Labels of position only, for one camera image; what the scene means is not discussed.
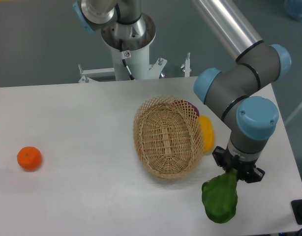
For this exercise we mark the blue bag in corner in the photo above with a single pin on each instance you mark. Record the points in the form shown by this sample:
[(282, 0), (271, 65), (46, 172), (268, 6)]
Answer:
[(294, 9)]

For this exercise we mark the green leafy bok choy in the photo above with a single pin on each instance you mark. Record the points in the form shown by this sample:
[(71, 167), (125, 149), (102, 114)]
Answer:
[(219, 197)]

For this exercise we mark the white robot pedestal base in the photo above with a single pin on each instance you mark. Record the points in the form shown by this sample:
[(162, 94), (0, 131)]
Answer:
[(127, 65)]

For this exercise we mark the orange mandarin fruit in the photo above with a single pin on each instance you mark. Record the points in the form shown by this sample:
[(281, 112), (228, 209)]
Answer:
[(29, 158)]

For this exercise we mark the purple toy vegetable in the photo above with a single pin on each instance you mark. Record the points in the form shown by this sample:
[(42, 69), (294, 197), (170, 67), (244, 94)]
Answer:
[(187, 104)]

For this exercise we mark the black device at table edge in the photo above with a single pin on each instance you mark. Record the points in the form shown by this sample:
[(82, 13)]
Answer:
[(297, 210)]

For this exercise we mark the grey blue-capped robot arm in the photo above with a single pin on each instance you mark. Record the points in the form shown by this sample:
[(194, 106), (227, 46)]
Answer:
[(229, 95)]

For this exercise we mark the yellow toy fruit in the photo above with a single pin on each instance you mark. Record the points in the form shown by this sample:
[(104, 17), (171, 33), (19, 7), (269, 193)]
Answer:
[(208, 132)]

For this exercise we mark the woven wicker basket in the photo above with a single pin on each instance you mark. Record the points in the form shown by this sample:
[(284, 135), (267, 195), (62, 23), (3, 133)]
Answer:
[(168, 138)]

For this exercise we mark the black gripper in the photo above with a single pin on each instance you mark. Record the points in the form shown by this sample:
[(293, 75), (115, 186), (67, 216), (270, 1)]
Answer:
[(227, 162)]

